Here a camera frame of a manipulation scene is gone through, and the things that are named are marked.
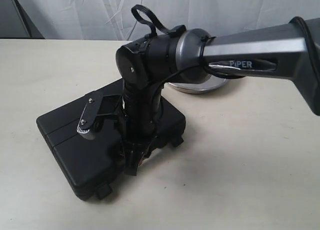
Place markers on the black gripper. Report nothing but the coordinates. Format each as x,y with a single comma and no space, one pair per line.
138,122

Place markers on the black plastic tool case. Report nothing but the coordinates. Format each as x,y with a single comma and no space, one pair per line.
90,166

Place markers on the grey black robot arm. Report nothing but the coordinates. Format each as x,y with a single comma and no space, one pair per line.
289,51

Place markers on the round stainless steel tray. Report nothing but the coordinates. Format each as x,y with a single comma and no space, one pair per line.
209,85

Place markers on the white backdrop curtain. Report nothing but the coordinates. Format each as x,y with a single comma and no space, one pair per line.
113,20

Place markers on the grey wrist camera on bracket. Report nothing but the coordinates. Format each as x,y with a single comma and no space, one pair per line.
98,108

